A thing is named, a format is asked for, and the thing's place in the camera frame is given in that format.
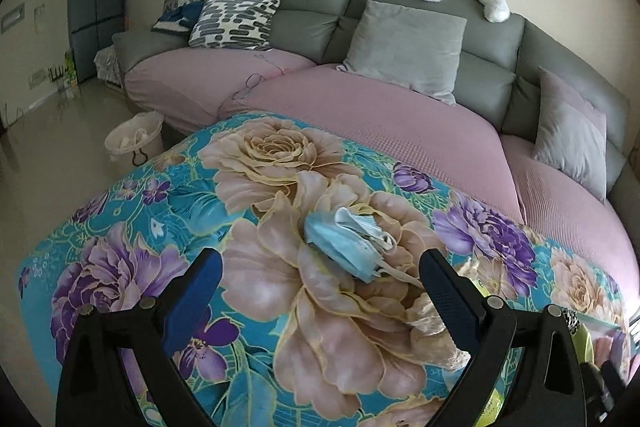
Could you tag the dark grey refrigerator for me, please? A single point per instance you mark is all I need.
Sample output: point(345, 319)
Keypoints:
point(95, 17)

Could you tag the yellow-green cloth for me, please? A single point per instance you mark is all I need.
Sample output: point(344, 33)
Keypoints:
point(585, 347)

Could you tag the floral blanket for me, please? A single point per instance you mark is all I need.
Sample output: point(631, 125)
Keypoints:
point(270, 147)

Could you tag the blue face mask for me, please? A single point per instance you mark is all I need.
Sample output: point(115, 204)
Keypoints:
point(335, 247)
point(357, 219)

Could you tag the grey and pink cushion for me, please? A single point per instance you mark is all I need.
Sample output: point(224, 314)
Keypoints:
point(570, 137)

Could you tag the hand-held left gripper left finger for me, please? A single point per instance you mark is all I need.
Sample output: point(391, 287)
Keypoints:
point(195, 302)

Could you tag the pink sofa seat cover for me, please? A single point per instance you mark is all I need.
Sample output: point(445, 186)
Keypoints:
point(400, 127)

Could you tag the green and yellow box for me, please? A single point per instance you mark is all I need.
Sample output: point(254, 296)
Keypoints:
point(70, 67)

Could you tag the white plastic basket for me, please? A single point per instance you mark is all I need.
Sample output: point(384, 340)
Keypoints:
point(150, 142)

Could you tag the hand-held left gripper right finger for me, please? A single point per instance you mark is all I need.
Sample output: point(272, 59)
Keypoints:
point(450, 302)

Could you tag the black and white patterned cloth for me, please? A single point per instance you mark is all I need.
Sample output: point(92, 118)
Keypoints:
point(570, 318)

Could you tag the eyeglasses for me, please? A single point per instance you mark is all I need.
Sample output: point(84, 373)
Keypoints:
point(250, 83)

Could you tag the blue clothes pile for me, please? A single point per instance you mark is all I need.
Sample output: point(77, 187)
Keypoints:
point(185, 12)

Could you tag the black and white patterned cushion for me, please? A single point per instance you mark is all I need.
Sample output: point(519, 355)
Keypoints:
point(230, 22)

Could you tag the plain grey cushion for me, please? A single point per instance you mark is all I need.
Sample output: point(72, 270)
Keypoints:
point(405, 42)

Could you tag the pink cloth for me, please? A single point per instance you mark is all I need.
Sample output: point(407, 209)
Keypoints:
point(607, 342)

